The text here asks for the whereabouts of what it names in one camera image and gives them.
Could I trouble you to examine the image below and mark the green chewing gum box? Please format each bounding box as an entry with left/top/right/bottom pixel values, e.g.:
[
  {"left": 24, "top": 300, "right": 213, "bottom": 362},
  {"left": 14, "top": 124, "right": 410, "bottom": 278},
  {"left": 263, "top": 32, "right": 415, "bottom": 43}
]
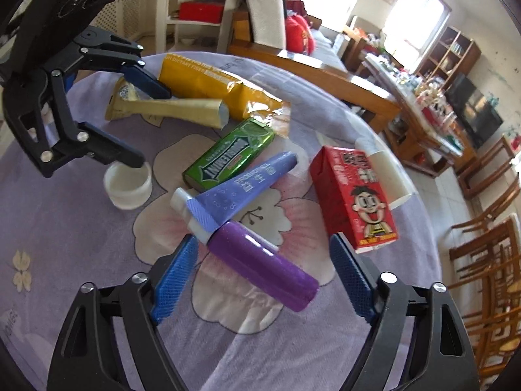
[{"left": 183, "top": 119, "right": 275, "bottom": 193}]

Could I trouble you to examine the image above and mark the purple floral tablecloth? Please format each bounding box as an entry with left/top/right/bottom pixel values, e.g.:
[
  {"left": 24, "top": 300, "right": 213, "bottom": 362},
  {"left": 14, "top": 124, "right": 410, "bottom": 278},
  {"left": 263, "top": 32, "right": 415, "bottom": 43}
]
[{"left": 0, "top": 50, "right": 443, "bottom": 391}]

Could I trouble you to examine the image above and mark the black flat television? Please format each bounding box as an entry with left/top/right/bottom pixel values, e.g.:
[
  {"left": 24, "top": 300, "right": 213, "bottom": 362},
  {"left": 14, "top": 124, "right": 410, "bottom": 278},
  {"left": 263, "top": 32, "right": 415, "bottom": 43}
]
[{"left": 445, "top": 73, "right": 503, "bottom": 149}]

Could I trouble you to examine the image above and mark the white side shelf unit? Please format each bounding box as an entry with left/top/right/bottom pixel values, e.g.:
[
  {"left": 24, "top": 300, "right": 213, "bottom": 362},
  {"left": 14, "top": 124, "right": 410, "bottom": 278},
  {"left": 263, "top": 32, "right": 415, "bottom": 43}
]
[{"left": 155, "top": 0, "right": 240, "bottom": 53}]

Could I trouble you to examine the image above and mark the purple tube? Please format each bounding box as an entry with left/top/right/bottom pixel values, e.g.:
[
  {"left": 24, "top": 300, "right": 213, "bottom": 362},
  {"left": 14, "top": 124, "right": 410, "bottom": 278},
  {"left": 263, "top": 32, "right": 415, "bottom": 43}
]
[{"left": 207, "top": 221, "right": 320, "bottom": 311}]

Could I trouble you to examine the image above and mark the yellow snack bag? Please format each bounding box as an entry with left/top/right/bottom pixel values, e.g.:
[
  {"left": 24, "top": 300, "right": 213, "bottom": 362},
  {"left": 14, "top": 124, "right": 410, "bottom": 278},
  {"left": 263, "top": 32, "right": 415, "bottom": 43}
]
[{"left": 159, "top": 53, "right": 290, "bottom": 124}]

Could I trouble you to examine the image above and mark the wooden bookshelf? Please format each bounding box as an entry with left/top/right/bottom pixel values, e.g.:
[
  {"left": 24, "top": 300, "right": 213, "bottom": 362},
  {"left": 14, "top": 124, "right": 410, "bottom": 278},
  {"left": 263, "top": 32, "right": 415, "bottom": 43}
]
[{"left": 416, "top": 26, "right": 481, "bottom": 90}]

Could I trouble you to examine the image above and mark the wooden dining chair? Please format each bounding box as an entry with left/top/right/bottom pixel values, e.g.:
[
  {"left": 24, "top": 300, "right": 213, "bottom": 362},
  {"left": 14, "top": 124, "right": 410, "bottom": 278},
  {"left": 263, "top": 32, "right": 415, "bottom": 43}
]
[
  {"left": 458, "top": 135, "right": 515, "bottom": 200},
  {"left": 449, "top": 214, "right": 520, "bottom": 386}
]

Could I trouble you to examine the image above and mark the wooden coffee table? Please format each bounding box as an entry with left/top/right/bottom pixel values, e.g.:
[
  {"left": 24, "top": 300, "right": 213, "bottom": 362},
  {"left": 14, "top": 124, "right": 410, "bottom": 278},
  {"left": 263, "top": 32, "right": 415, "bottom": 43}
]
[{"left": 362, "top": 54, "right": 463, "bottom": 178}]

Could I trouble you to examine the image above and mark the pale yellow tube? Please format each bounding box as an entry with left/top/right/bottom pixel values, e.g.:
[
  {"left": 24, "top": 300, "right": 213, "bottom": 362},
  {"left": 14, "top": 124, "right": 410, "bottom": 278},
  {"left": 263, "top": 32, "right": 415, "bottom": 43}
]
[{"left": 105, "top": 78, "right": 230, "bottom": 130}]

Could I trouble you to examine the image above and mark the red cushion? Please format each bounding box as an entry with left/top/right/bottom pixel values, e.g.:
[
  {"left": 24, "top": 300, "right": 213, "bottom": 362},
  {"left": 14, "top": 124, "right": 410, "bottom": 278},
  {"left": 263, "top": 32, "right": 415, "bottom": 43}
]
[{"left": 285, "top": 14, "right": 315, "bottom": 56}]

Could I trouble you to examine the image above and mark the blue toothpaste tube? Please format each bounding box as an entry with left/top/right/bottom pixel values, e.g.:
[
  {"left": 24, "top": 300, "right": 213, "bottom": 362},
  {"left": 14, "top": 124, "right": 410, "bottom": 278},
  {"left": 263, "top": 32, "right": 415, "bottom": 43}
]
[{"left": 170, "top": 152, "right": 298, "bottom": 244}]

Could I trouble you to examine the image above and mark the red cartoon drink box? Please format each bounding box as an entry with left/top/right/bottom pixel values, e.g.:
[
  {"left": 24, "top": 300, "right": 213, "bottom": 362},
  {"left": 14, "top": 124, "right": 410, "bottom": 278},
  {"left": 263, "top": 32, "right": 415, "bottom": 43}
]
[{"left": 309, "top": 146, "right": 398, "bottom": 253}]

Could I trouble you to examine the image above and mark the wooden sofa with cushions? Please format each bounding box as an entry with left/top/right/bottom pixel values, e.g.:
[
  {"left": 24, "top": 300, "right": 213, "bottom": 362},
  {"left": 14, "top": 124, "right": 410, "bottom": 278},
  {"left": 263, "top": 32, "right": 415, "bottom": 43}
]
[{"left": 228, "top": 0, "right": 400, "bottom": 133}]

